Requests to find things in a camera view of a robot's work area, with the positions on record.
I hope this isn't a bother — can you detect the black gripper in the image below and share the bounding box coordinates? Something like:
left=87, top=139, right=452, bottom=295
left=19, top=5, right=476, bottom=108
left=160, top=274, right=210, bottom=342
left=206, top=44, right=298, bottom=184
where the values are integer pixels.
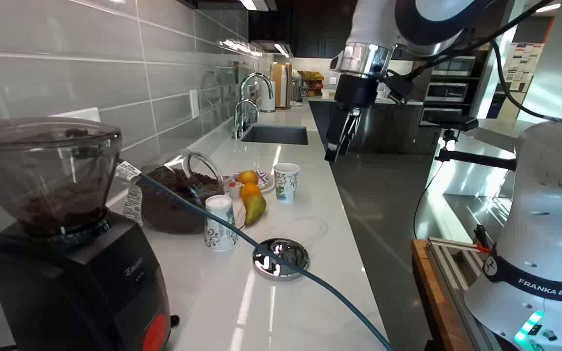
left=325, top=75, right=378, bottom=163

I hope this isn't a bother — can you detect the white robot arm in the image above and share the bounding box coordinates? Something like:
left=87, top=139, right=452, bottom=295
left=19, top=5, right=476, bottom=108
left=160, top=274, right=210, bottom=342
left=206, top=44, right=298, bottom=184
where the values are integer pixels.
left=323, top=0, right=552, bottom=163

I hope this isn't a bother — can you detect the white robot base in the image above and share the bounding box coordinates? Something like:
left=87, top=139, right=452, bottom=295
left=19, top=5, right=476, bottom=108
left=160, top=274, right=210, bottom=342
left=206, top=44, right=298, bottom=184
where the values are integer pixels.
left=464, top=124, right=562, bottom=351

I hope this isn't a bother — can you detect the glass coffee jug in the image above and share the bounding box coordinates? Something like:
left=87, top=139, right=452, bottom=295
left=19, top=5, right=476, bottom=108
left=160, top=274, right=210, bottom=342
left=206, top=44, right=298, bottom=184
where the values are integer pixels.
left=136, top=151, right=224, bottom=235

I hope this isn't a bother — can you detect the black coffee grinder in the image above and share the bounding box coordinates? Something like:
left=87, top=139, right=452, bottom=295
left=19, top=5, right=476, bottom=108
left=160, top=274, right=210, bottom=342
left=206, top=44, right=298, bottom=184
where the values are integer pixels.
left=0, top=118, right=171, bottom=351

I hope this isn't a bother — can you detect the far white patterned cup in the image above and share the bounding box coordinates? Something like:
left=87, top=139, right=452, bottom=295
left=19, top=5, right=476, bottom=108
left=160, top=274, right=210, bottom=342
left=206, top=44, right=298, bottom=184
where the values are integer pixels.
left=273, top=163, right=300, bottom=204

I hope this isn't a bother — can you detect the white patterned cup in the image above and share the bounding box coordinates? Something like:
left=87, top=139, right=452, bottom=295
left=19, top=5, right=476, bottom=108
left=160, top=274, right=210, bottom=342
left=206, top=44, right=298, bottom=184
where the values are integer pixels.
left=204, top=196, right=236, bottom=252
left=273, top=163, right=300, bottom=204

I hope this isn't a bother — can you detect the black kitchen sink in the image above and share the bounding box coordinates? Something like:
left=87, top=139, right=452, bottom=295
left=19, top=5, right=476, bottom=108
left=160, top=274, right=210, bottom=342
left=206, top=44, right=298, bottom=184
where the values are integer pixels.
left=243, top=126, right=308, bottom=145

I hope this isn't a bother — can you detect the chrome kitchen faucet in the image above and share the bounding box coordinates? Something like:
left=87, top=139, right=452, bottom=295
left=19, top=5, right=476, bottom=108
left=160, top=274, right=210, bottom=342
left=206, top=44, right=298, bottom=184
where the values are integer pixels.
left=232, top=73, right=273, bottom=139

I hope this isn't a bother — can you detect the orange fruit on plate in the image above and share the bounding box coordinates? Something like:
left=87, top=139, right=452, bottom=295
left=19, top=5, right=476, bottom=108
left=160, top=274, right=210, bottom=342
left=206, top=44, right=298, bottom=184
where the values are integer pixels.
left=236, top=170, right=259, bottom=184

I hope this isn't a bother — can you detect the yellow green pear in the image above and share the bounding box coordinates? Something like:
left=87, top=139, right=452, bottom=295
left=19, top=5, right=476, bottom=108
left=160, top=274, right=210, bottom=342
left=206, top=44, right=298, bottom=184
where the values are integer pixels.
left=243, top=196, right=267, bottom=227

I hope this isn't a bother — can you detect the small white plate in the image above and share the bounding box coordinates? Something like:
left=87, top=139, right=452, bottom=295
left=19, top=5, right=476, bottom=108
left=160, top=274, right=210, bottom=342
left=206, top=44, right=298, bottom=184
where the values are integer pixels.
left=222, top=170, right=275, bottom=194

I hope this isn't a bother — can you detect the near white patterned cup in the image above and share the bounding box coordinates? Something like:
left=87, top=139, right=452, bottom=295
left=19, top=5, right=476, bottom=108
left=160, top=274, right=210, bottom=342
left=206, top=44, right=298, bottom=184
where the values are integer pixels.
left=204, top=196, right=236, bottom=252

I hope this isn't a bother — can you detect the wooden table edge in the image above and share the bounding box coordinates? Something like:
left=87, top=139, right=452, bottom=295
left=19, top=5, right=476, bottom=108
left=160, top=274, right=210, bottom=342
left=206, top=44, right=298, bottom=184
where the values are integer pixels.
left=411, top=241, right=472, bottom=351

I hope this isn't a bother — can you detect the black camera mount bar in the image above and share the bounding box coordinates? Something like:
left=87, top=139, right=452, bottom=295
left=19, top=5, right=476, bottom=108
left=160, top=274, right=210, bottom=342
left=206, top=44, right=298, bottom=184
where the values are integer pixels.
left=435, top=130, right=517, bottom=172

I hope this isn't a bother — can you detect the built-in wall ovens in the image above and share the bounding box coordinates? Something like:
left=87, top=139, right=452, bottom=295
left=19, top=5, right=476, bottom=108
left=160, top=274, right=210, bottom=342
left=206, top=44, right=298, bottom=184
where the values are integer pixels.
left=423, top=55, right=478, bottom=126

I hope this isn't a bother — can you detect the blue cable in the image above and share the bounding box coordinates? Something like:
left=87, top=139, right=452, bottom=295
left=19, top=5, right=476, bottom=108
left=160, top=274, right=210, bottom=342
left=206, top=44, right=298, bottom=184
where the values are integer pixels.
left=119, top=161, right=396, bottom=351

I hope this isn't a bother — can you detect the wall outlet plate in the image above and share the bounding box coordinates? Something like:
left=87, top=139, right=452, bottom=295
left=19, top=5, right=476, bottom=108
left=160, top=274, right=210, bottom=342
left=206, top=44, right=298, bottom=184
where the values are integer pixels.
left=189, top=91, right=200, bottom=120

